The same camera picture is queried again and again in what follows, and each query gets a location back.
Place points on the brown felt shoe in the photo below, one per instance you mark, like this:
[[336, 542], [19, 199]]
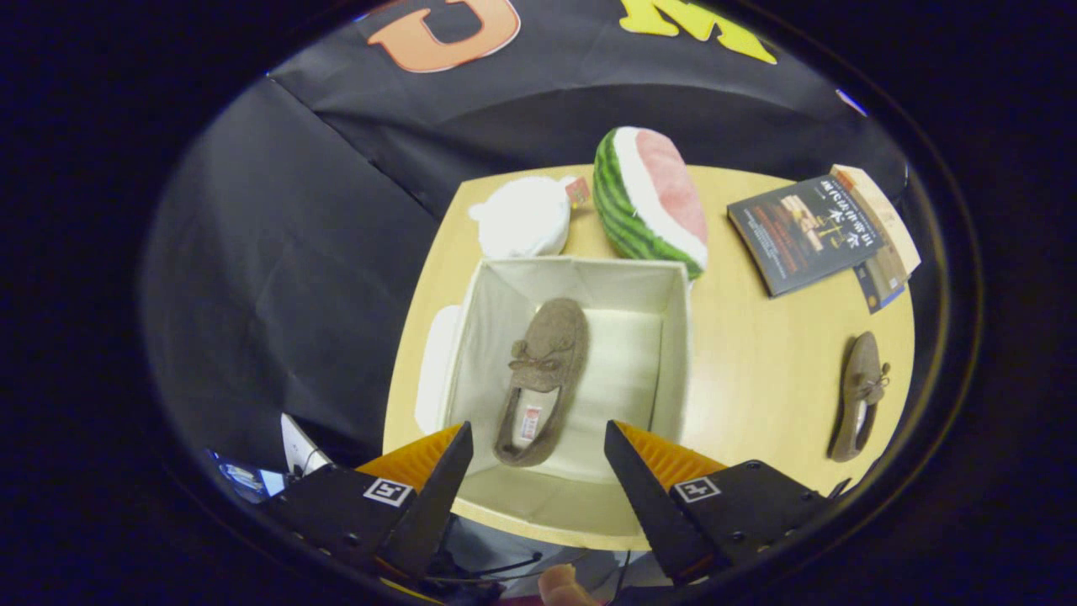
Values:
[[551, 337], [858, 370]]

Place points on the white plush toy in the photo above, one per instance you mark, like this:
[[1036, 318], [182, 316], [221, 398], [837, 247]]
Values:
[[522, 219]]

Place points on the watermelon slice plush toy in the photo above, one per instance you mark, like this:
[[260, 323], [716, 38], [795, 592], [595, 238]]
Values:
[[648, 194]]

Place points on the tan spine book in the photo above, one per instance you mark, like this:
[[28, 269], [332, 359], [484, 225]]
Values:
[[892, 273]]

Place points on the blue glossy object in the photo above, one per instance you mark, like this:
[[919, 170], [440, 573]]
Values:
[[248, 480]]

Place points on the black cover book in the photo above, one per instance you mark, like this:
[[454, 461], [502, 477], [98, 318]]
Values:
[[808, 236]]

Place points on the cream fabric storage box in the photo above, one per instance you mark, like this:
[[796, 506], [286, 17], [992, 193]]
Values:
[[623, 379]]

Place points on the dark blue book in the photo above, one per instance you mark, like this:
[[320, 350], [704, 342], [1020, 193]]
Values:
[[879, 295]]

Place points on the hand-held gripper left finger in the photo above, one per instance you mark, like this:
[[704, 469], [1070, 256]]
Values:
[[437, 513]]

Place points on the white flat object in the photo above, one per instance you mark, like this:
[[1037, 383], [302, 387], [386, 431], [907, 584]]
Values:
[[296, 450]]

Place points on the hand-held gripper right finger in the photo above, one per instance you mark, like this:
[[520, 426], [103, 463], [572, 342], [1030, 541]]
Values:
[[652, 513]]

